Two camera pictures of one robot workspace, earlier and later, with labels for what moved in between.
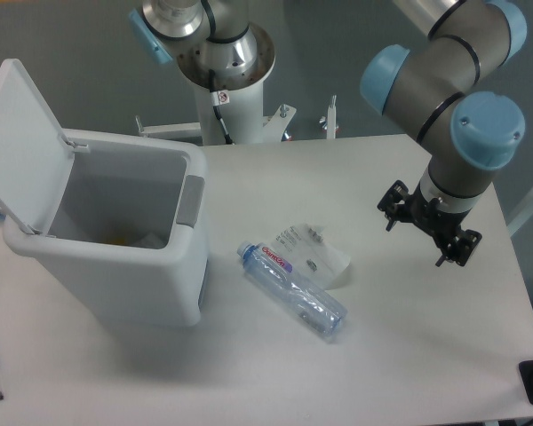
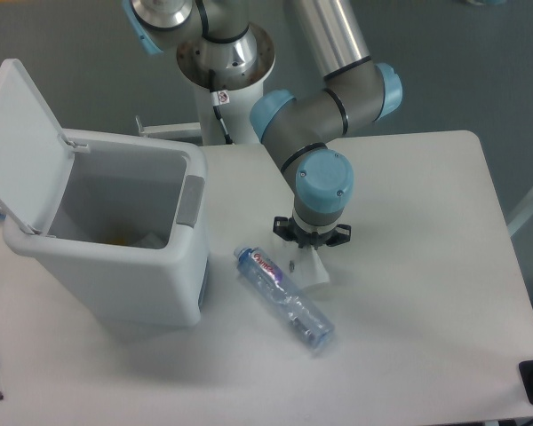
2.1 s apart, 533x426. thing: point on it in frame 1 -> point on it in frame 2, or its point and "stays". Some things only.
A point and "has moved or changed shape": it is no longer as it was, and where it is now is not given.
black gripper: x=433 y=219 -> x=302 y=237
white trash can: x=119 y=219 stays
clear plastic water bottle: x=317 y=309 has moved or changed shape
